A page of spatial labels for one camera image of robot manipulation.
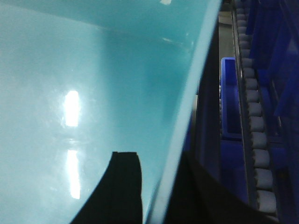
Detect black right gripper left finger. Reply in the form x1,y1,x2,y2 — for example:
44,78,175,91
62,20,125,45
72,152,143,224

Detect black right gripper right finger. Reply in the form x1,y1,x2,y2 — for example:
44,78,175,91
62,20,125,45
164,152,276,224

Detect light blue plastic bin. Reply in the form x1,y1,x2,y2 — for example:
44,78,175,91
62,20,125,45
0,0,221,224

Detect dark blue bins on right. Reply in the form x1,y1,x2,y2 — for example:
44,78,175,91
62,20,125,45
246,0,299,215

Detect dark blue bin below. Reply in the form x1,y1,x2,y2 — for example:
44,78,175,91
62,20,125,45
220,57,248,204

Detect white roller conveyor track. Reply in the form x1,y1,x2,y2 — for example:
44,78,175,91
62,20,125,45
231,0,279,224

